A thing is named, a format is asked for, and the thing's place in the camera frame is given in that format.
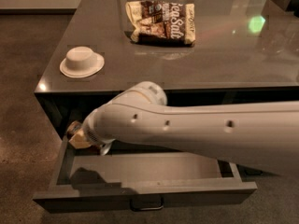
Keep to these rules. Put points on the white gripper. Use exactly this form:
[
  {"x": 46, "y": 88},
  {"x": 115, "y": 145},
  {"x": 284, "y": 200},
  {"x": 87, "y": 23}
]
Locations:
[{"x": 91, "y": 133}]

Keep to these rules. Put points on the orange soda can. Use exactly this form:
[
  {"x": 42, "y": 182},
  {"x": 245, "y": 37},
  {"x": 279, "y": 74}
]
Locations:
[{"x": 74, "y": 126}]

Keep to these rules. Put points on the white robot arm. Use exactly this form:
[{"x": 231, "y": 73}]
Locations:
[{"x": 263, "y": 136}]

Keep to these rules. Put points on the open grey top drawer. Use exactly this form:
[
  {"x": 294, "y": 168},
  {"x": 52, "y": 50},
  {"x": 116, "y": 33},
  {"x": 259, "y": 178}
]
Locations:
[{"x": 83, "y": 180}]

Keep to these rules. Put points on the white upturned bowl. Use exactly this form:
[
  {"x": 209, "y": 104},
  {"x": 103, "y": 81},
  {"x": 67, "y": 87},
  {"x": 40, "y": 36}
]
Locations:
[{"x": 81, "y": 62}]

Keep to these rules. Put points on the sea salt chip bag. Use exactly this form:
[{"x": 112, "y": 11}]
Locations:
[{"x": 160, "y": 21}]

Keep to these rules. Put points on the dark grey cabinet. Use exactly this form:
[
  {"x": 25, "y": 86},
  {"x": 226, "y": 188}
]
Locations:
[{"x": 240, "y": 45}]

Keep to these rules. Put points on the metal drawer handle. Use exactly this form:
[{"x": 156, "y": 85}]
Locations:
[{"x": 145, "y": 205}]

